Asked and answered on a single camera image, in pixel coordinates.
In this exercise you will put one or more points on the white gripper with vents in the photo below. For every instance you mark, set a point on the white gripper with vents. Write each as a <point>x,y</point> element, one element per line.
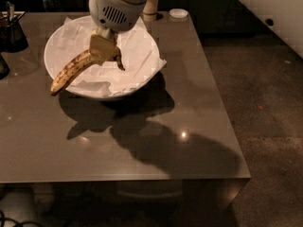
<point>114,11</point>

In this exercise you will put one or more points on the spotted yellow banana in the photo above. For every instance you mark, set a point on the spotted yellow banana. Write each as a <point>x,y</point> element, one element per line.
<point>80,63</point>

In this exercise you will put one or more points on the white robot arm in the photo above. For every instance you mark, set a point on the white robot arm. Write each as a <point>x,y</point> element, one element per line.
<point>286,17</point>

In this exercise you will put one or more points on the crumpled white paper liner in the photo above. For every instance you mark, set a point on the crumpled white paper liner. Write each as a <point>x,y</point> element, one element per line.
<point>132,57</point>

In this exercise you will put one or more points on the beige paper cup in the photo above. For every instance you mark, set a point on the beige paper cup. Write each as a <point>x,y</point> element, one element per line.
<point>151,7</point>

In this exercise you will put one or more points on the dark glass container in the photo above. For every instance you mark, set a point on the dark glass container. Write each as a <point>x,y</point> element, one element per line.
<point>12,36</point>

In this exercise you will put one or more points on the small white round lid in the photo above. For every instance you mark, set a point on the small white round lid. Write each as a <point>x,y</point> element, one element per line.
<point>178,13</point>

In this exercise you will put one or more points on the dark round object left edge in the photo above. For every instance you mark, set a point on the dark round object left edge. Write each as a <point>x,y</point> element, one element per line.
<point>4,69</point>

